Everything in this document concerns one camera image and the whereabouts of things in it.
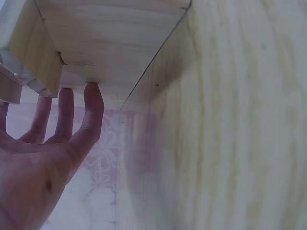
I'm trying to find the person's left hand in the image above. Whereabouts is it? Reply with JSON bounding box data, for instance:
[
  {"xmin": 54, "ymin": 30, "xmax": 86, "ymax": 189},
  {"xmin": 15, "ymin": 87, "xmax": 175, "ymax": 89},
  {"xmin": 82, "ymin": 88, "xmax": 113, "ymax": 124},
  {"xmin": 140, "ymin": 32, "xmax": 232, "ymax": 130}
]
[{"xmin": 0, "ymin": 82, "xmax": 105, "ymax": 230}]

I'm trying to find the light wooden box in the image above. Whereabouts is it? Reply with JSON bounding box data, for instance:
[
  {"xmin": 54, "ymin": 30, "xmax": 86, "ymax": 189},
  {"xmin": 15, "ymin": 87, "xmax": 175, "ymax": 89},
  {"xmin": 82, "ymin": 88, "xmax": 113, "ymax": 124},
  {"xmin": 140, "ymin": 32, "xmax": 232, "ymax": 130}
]
[{"xmin": 0, "ymin": 0, "xmax": 193, "ymax": 111}]

